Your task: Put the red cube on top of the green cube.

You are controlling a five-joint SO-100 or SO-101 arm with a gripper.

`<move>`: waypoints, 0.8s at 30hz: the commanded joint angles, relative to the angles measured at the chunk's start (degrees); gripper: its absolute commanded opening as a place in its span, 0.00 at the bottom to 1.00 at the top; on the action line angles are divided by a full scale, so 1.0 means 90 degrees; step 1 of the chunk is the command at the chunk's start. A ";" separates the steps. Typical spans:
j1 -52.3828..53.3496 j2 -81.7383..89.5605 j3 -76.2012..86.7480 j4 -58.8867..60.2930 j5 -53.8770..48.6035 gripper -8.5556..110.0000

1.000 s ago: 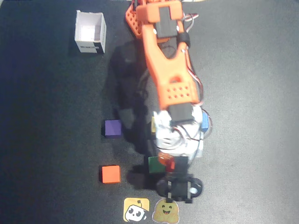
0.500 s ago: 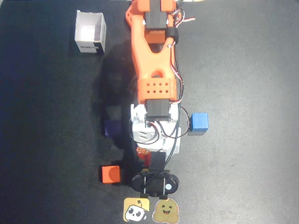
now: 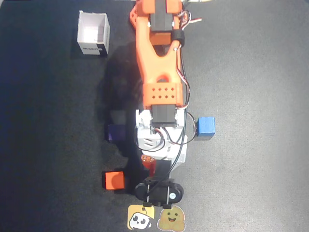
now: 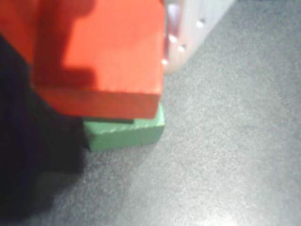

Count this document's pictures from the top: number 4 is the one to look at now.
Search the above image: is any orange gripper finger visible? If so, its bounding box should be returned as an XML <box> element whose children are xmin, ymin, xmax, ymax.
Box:
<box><xmin>0</xmin><ymin>0</ymin><xmax>41</xmax><ymax>65</ymax></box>

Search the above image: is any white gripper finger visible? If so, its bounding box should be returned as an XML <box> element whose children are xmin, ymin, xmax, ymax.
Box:
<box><xmin>162</xmin><ymin>0</ymin><xmax>236</xmax><ymax>75</ymax></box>

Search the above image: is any red wooden cube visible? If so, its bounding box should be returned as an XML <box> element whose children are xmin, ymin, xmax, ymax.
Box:
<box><xmin>30</xmin><ymin>0</ymin><xmax>166</xmax><ymax>120</ymax></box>

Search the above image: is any green wooden cube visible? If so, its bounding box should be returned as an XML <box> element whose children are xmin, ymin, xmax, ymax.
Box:
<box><xmin>83</xmin><ymin>103</ymin><xmax>166</xmax><ymax>152</ymax></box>

